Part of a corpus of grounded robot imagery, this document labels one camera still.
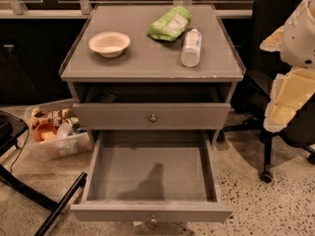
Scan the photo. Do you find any white paper bowl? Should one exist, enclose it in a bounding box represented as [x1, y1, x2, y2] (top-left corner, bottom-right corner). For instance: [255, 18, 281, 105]
[89, 31, 131, 58]

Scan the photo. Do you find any closed grey upper drawer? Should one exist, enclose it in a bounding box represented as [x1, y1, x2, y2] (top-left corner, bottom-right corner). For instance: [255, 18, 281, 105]
[73, 103, 230, 130]

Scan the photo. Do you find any round brass lower knob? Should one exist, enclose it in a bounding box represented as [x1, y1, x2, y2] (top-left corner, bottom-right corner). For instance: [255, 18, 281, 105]
[149, 214, 158, 227]

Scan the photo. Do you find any black office chair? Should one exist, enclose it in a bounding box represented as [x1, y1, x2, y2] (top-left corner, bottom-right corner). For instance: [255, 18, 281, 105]
[226, 0, 315, 183]

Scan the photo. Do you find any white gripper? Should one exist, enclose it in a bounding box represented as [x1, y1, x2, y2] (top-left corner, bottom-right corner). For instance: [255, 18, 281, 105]
[260, 0, 315, 133]

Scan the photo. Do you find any open grey middle drawer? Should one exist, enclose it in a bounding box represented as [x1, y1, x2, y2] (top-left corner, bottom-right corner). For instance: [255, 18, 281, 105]
[71, 131, 232, 222]

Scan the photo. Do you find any black table frame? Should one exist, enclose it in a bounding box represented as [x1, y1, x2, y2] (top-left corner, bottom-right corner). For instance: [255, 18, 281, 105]
[0, 110, 89, 236]

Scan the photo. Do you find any green snack bag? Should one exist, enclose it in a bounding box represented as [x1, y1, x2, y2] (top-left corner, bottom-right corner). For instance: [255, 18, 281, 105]
[147, 6, 191, 41]

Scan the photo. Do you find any grey drawer cabinet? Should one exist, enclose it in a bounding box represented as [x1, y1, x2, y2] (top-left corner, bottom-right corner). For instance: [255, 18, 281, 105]
[61, 5, 245, 145]

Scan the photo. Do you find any orange bowl in bin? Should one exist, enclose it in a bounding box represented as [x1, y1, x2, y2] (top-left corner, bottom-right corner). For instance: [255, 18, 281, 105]
[33, 122, 57, 142]

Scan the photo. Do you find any clear plastic storage bin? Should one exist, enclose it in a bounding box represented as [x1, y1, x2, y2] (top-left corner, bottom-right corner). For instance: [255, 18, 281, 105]
[24, 99, 94, 161]

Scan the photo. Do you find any clear plastic water bottle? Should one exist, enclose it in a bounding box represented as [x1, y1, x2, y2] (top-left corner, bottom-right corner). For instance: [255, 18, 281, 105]
[181, 29, 202, 68]

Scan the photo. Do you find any round brass upper knob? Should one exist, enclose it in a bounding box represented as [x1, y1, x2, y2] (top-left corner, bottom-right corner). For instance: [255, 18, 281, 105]
[150, 114, 158, 123]

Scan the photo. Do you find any round brass knob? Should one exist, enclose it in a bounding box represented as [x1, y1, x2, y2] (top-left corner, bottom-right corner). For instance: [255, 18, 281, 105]
[149, 214, 158, 227]
[150, 114, 158, 123]

